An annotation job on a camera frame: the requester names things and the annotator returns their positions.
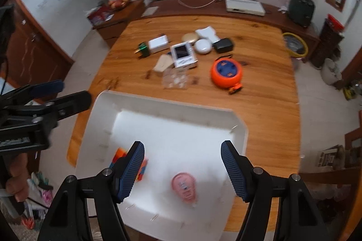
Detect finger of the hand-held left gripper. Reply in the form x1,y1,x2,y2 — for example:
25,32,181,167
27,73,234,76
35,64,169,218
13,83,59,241
11,91,92,128
0,80,65,109

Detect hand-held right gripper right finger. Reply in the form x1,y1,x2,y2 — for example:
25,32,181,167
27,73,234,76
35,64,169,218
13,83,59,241
221,140,331,241

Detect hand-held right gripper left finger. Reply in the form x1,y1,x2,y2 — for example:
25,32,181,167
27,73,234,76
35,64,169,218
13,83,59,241
37,141,145,241

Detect colourful toy blocks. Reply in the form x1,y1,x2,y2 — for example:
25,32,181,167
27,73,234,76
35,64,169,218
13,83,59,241
109,147,149,182

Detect white plastic tray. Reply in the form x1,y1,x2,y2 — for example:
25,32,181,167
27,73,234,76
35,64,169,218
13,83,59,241
74,90,249,240

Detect pink correction tape dispenser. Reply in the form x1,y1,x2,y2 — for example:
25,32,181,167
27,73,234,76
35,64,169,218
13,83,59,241
171,172,198,203

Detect green and black plug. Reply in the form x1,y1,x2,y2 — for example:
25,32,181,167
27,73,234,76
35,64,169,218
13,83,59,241
133,43,150,59

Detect orange cable reel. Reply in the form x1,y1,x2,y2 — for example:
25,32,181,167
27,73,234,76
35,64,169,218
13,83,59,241
210,57,244,89

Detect beige wooden piece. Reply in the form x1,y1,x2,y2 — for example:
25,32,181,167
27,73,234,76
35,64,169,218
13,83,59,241
153,54,174,72

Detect clear plastic blister pack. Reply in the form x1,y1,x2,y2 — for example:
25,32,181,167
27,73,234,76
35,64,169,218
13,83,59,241
162,69,198,89

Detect white rectangular adapter box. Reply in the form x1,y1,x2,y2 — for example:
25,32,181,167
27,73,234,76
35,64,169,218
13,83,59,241
148,35,169,54

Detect white box with screen print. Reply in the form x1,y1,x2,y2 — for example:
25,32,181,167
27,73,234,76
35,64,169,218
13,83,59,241
170,43,198,70

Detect black power adapter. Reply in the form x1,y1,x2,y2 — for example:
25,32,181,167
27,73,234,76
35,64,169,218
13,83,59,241
213,38,235,54

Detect white round puck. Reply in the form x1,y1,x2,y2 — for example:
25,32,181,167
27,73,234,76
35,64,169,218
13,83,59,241
194,39,212,55

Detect gold round tin lid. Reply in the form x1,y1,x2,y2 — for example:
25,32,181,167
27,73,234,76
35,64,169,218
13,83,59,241
182,32,200,45

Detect white curved plastic piece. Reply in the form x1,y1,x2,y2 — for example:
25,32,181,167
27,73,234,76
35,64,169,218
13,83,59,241
195,27,221,42

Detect person's left hand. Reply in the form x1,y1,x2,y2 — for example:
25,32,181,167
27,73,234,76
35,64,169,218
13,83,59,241
6,155,30,202

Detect brown wooden door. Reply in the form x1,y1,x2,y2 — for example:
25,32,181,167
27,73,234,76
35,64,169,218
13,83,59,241
0,0,75,106

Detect pile of colourful clothes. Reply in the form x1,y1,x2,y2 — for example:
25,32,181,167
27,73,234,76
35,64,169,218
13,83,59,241
23,172,54,230

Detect dark printed book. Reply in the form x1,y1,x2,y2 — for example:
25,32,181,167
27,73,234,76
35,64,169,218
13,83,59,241
315,145,345,168

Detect small wooden side cabinet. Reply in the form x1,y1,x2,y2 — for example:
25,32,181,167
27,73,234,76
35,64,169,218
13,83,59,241
93,0,145,46

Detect wooden chair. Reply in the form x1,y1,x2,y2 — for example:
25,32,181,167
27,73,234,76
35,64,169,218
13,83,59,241
343,128,362,168

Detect yellow rimmed trash bin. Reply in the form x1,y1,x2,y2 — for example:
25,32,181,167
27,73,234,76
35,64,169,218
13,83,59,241
282,32,309,63

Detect white bucket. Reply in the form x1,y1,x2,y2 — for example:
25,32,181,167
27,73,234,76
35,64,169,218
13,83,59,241
322,58,343,85

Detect yellow green bottle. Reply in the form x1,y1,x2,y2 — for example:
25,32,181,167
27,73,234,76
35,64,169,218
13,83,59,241
343,85,360,100

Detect long wooden television cabinet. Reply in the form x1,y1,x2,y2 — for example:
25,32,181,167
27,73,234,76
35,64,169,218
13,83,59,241
144,0,321,61

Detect tall dark basket red lid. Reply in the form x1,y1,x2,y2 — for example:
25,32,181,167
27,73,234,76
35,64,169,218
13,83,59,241
311,14,345,69

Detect white set-top box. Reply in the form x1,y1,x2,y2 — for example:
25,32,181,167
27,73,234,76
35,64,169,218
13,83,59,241
225,0,266,16

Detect black space heater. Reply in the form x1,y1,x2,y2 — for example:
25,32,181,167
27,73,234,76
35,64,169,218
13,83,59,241
288,0,316,28

